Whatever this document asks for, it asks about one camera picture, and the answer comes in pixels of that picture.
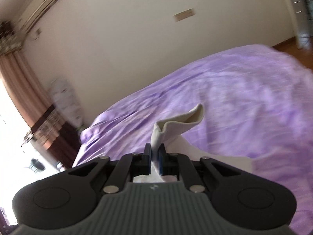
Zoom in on cream Nevada sweatshirt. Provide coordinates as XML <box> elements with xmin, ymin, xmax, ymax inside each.
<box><xmin>134</xmin><ymin>103</ymin><xmax>253</xmax><ymax>183</ymax></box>

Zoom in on brown patterned curtain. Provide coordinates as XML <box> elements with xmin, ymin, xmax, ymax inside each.
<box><xmin>1</xmin><ymin>21</ymin><xmax>81</xmax><ymax>169</ymax></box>

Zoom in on patterned covered standing fan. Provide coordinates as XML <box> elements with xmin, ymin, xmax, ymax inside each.
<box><xmin>48</xmin><ymin>78</ymin><xmax>83</xmax><ymax>129</ymax></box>

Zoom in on purple bed cover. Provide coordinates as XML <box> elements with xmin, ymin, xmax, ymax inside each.
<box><xmin>74</xmin><ymin>45</ymin><xmax>312</xmax><ymax>234</ymax></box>

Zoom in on white drawer cabinet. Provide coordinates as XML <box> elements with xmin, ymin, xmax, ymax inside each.
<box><xmin>286</xmin><ymin>0</ymin><xmax>311</xmax><ymax>49</ymax></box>

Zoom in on white wall air conditioner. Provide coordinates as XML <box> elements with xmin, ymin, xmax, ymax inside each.
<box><xmin>16</xmin><ymin>0</ymin><xmax>58</xmax><ymax>34</ymax></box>

